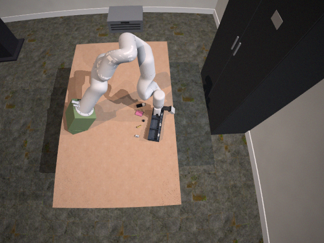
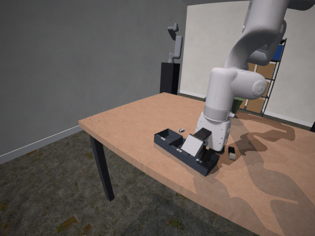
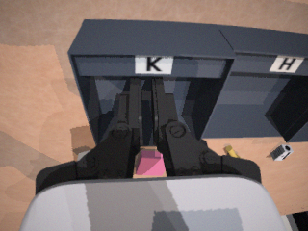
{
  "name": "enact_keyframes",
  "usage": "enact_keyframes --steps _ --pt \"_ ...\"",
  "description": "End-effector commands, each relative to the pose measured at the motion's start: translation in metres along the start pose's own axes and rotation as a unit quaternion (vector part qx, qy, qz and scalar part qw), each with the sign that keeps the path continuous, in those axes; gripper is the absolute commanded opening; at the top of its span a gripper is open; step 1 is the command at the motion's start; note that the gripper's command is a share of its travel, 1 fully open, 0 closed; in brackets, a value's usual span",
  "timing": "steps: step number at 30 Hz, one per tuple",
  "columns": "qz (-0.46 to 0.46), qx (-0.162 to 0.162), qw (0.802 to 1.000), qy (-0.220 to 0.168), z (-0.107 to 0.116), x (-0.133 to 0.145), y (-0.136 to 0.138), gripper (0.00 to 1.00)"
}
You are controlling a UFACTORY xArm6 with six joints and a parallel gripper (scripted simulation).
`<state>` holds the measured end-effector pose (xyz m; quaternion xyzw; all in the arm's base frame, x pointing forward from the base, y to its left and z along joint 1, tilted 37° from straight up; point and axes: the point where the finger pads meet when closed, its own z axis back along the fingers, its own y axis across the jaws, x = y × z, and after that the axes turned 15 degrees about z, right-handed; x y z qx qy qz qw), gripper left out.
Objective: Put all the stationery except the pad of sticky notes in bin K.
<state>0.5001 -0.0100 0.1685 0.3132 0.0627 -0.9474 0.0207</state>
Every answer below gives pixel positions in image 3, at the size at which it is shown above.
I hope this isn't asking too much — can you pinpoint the yellow hex bolt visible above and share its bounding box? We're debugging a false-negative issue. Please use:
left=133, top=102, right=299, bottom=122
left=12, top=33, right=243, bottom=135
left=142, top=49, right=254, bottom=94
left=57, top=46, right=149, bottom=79
left=226, top=145, right=241, bottom=158

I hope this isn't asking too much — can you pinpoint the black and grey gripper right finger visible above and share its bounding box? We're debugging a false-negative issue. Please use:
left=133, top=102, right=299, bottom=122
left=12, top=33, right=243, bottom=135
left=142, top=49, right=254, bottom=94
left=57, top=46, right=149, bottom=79
left=151, top=76, right=262, bottom=184

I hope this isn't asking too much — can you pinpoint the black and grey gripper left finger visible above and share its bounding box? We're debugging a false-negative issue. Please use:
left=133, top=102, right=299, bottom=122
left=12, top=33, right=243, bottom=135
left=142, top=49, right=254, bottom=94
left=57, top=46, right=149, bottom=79
left=36, top=76, right=143, bottom=194

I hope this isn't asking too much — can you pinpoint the pink flat rectangular block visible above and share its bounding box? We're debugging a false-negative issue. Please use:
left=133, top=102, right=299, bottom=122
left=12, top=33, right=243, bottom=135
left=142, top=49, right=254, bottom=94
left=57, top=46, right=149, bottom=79
left=136, top=150, right=165, bottom=176

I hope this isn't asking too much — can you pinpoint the dark grey rack of bins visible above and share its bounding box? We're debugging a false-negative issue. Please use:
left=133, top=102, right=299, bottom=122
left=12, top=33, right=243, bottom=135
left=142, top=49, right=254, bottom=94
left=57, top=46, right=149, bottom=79
left=67, top=19, right=308, bottom=146

